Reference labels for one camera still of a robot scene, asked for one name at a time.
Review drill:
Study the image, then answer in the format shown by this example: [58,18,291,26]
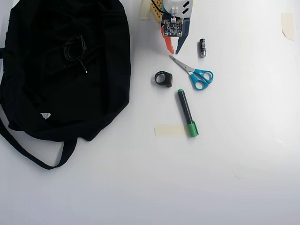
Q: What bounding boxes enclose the black braided USB cable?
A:
[62,35,89,75]

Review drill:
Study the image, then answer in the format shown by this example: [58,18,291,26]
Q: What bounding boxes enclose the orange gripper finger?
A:
[160,25,176,54]

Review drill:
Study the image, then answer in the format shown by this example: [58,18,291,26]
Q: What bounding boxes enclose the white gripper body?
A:
[163,0,196,19]

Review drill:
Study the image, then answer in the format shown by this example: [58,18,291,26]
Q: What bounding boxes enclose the bare camera circuit board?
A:
[161,17,184,38]

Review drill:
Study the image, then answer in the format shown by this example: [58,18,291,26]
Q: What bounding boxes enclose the black fabric bag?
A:
[0,0,131,171]

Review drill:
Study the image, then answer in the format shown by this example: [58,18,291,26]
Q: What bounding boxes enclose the green black marker pen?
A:
[176,88,200,138]

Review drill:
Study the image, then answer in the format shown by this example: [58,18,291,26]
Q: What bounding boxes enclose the black ring strap device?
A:
[154,70,174,89]

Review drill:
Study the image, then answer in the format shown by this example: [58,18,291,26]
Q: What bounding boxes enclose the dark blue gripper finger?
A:
[175,18,190,55]

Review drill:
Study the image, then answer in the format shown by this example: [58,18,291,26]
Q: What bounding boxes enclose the blue handled scissors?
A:
[168,54,215,91]

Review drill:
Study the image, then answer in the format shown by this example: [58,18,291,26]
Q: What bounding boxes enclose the beige masking tape strip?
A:
[139,0,151,20]
[153,124,186,137]
[280,12,296,42]

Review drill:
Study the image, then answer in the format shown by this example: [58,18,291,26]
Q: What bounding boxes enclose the black silver battery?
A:
[198,37,208,58]

